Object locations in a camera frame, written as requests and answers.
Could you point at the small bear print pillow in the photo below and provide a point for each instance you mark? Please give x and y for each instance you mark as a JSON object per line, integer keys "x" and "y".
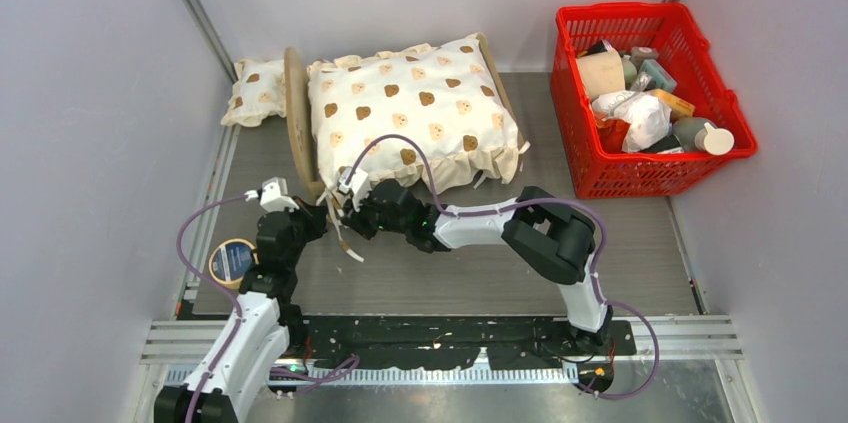
{"x": 258, "y": 93}

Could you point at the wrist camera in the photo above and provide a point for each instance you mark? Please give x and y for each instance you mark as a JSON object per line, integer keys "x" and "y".
{"x": 354, "y": 184}
{"x": 273, "y": 196}

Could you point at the aluminium frame rail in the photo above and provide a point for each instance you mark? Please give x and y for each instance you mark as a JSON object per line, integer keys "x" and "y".
{"x": 212, "y": 36}

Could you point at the wooden pet bed frame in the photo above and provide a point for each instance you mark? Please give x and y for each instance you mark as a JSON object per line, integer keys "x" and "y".
{"x": 298, "y": 122}

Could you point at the tape roll with blue core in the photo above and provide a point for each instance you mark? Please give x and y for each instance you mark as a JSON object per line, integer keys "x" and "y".
{"x": 229, "y": 261}

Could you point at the grey bottle with beige cap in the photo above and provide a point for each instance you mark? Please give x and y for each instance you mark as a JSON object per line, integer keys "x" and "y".
{"x": 701, "y": 134}

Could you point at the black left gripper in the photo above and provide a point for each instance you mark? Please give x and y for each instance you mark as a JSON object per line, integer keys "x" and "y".
{"x": 313, "y": 216}

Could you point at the teal box in basket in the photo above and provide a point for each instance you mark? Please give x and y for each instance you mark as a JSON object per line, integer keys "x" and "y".
{"x": 660, "y": 76}

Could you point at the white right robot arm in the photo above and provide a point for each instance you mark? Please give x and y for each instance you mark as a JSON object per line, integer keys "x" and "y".
{"x": 559, "y": 239}

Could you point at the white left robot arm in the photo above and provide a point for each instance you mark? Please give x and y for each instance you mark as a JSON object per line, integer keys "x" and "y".
{"x": 263, "y": 324}

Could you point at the yellow box in basket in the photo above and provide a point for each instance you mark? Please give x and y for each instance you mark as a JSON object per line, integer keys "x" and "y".
{"x": 679, "y": 107}

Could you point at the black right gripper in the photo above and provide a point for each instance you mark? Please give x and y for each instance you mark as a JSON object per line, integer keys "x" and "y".
{"x": 356, "y": 220}

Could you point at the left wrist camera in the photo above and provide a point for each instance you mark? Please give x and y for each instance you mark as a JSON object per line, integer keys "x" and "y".
{"x": 273, "y": 196}

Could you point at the red plastic basket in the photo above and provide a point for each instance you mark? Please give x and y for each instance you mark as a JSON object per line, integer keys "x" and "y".
{"x": 638, "y": 31}

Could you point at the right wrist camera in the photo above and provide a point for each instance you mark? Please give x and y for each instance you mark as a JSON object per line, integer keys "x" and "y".
{"x": 354, "y": 184}

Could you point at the large bear print cushion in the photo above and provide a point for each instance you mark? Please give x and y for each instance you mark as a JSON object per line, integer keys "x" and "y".
{"x": 411, "y": 112}

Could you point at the white crumpled bag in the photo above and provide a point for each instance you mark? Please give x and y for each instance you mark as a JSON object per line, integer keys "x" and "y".
{"x": 630, "y": 122}

